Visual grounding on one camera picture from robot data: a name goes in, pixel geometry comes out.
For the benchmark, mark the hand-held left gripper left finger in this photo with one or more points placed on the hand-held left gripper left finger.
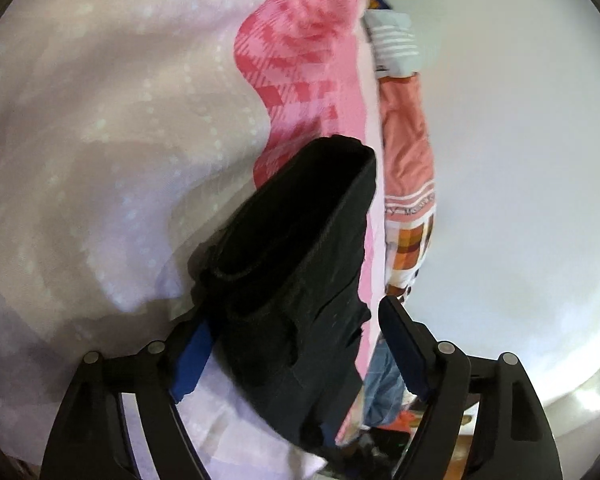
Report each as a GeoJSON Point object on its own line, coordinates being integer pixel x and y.
{"type": "Point", "coordinates": [192, 360]}

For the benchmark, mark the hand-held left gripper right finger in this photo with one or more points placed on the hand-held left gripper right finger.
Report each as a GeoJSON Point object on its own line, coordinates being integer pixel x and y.
{"type": "Point", "coordinates": [400, 350]}

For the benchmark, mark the black pants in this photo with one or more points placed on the black pants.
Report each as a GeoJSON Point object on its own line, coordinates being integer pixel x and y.
{"type": "Point", "coordinates": [290, 285]}

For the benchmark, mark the blue checked cloth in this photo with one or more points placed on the blue checked cloth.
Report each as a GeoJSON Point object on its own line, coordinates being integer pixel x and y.
{"type": "Point", "coordinates": [385, 385]}

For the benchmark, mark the orange cloth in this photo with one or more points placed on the orange cloth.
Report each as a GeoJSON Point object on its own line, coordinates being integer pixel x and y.
{"type": "Point", "coordinates": [402, 417]}

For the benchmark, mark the pale pink bed sheet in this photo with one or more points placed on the pale pink bed sheet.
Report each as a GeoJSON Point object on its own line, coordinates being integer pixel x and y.
{"type": "Point", "coordinates": [105, 135]}

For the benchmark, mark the pink checked blanket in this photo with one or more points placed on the pink checked blanket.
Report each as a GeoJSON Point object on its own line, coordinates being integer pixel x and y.
{"type": "Point", "coordinates": [300, 60]}

